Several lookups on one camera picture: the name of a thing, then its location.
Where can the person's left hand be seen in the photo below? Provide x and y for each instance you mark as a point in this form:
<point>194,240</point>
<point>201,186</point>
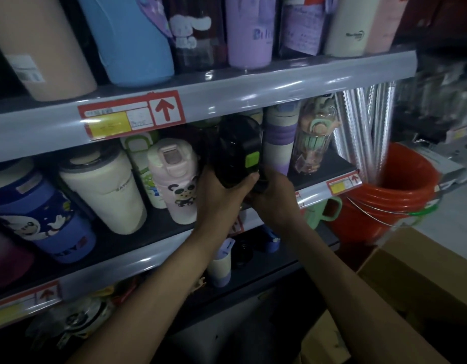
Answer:
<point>214,208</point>

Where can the person's right hand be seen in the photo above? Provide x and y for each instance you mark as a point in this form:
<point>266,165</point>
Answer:
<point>279,204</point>

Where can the person's left thumb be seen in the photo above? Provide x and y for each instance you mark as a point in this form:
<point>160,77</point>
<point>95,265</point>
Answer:
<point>244,183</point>

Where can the person's right fingers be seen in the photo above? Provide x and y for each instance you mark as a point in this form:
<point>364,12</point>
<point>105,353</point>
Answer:
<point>264,183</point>

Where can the black bottle with green button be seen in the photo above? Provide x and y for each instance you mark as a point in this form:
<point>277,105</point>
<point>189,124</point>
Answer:
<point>237,151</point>

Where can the person's right forearm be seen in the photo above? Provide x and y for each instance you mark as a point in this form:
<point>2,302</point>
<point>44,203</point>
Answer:
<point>350,299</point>

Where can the person's left forearm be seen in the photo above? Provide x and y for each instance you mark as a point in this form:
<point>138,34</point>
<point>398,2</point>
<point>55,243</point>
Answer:
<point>153,299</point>

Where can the white and purple tumbler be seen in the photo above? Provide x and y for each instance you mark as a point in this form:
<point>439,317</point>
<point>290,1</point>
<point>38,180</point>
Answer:
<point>279,140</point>

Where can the blue cup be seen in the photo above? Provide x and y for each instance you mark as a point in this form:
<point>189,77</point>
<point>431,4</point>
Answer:
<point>272,240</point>

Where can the green cup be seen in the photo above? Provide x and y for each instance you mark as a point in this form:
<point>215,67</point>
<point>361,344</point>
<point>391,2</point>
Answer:
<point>320,212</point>

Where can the clear bottle with green lid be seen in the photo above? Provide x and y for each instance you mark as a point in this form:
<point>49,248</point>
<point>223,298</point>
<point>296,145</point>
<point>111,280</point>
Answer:
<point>313,140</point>

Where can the pink panda bottle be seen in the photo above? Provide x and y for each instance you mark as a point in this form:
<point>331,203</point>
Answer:
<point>176,178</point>

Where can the small red price label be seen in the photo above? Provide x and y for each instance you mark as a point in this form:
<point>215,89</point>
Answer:
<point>344,183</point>

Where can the small white and purple cup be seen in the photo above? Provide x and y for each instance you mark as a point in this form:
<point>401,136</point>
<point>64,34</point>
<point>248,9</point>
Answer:
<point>220,267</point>

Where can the white bottle with green lid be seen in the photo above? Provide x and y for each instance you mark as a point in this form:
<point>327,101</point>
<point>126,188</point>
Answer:
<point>142,162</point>

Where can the bundle of silver wrapped rolls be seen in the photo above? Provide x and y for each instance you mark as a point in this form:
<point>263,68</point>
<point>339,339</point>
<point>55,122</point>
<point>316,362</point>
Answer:
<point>364,128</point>

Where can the red plastic bucket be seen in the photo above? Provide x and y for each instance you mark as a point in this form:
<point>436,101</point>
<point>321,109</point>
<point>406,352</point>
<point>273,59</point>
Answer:
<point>392,193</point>

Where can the large red price label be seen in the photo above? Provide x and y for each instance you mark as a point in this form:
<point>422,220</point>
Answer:
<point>131,115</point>

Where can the cream tumbler with dark lid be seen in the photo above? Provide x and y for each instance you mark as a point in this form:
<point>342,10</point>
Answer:
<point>108,193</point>

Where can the lilac tumbler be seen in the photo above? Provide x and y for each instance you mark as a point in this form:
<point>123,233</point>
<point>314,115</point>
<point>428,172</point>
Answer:
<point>250,30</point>

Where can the dark bottle with white cartoon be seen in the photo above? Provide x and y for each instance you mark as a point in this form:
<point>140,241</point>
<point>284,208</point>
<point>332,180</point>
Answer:
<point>195,34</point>

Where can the bottle with purple paper label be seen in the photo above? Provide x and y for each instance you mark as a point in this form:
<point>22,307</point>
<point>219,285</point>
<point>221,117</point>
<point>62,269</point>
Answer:
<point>303,26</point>

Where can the light blue tumbler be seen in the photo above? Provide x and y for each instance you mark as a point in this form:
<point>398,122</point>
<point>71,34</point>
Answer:
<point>135,37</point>

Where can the cardboard box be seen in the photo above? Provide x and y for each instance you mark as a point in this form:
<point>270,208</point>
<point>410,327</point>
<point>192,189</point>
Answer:
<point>419,284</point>

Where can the shelf of hanging goods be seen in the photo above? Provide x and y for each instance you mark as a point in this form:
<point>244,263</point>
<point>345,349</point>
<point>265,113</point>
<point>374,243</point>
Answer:
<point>434,94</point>

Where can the pale pink tumbler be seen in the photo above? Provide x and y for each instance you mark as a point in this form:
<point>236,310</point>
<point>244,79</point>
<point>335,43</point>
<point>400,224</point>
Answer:
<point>385,22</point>

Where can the blue cartoon tumbler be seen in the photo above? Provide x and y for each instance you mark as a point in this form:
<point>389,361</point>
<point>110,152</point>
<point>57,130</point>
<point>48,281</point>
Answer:
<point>44,216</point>

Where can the clear packaged goods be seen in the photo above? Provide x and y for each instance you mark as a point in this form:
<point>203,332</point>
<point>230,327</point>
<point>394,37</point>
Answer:
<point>78,318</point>

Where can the beige tumbler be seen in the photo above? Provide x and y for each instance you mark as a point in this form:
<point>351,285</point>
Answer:
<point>44,45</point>

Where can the dark pink tumbler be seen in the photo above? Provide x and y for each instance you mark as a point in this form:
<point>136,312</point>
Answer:
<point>8,257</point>

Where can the grey shelf rail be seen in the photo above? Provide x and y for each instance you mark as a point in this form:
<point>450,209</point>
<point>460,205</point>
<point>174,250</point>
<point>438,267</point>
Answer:
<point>142,261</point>
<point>279,85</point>

